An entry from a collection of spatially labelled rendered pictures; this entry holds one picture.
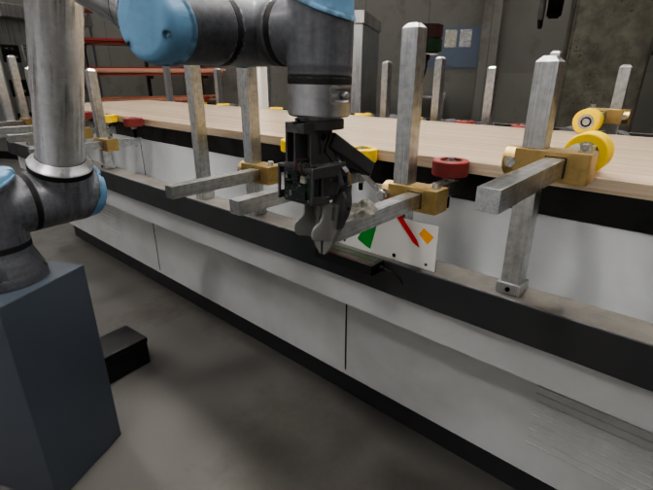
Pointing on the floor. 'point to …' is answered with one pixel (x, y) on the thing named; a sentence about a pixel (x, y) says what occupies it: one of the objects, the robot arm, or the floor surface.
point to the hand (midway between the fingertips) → (326, 244)
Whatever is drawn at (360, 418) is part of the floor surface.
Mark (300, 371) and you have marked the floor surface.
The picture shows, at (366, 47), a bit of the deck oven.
